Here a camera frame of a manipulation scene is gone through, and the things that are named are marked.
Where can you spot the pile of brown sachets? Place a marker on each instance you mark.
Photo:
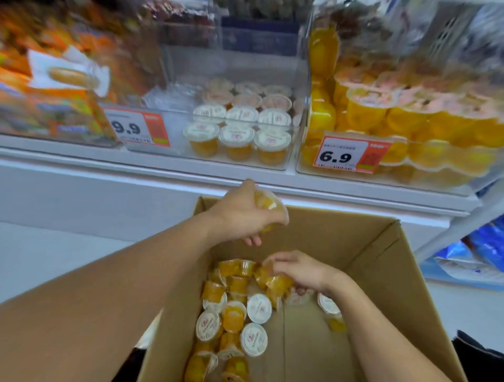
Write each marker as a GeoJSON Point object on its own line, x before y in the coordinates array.
{"type": "Point", "coordinates": [346, 19]}

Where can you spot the pile of yellow jelly cups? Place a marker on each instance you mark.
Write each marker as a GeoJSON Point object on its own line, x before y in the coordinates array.
{"type": "Point", "coordinates": [232, 318]}

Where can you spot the person's right hand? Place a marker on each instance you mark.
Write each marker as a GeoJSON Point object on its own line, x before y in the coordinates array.
{"type": "Point", "coordinates": [311, 271]}

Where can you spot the person's right forearm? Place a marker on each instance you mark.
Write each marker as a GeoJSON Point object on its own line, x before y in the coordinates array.
{"type": "Point", "coordinates": [378, 342]}

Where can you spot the cluster of white-lid jelly cups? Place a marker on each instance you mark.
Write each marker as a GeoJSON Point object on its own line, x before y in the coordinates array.
{"type": "Point", "coordinates": [236, 137]}

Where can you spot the person's left hand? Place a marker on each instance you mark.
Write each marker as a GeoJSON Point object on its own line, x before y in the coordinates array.
{"type": "Point", "coordinates": [236, 216]}

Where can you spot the pile of silver foil packets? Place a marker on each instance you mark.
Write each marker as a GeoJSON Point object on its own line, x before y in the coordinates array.
{"type": "Point", "coordinates": [484, 35]}

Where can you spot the dark blue card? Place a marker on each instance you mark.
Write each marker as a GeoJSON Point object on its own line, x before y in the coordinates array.
{"type": "Point", "coordinates": [260, 35]}

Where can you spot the person's white shoe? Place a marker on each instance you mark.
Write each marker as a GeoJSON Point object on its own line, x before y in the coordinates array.
{"type": "Point", "coordinates": [151, 334]}

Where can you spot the person's left forearm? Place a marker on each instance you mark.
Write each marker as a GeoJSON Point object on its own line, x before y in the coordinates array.
{"type": "Point", "coordinates": [98, 315]}

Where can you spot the orange white price tag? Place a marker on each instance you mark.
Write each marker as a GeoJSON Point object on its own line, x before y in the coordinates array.
{"type": "Point", "coordinates": [338, 153]}
{"type": "Point", "coordinates": [130, 126]}

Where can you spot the pile of orange snack packets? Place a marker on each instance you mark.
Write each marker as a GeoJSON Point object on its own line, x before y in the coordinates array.
{"type": "Point", "coordinates": [59, 110]}

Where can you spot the yellow jelly cup white lid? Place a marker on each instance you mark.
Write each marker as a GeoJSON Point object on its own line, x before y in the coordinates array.
{"type": "Point", "coordinates": [277, 283]}
{"type": "Point", "coordinates": [269, 202]}

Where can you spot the person's black trousers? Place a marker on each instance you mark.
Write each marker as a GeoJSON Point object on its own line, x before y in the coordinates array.
{"type": "Point", "coordinates": [480, 362]}

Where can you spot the brown cardboard box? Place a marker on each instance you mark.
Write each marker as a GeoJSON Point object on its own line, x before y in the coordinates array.
{"type": "Point", "coordinates": [374, 256]}

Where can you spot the pile of red snack packets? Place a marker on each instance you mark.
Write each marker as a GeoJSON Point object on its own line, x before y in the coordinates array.
{"type": "Point", "coordinates": [177, 12]}

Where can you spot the crumpled clear plastic bag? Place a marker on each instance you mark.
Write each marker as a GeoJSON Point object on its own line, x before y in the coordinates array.
{"type": "Point", "coordinates": [169, 100]}

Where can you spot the blue snack bags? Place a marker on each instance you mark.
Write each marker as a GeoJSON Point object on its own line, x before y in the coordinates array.
{"type": "Point", "coordinates": [488, 244]}

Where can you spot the white sausage packet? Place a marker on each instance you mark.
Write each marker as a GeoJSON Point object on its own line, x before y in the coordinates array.
{"type": "Point", "coordinates": [67, 74]}

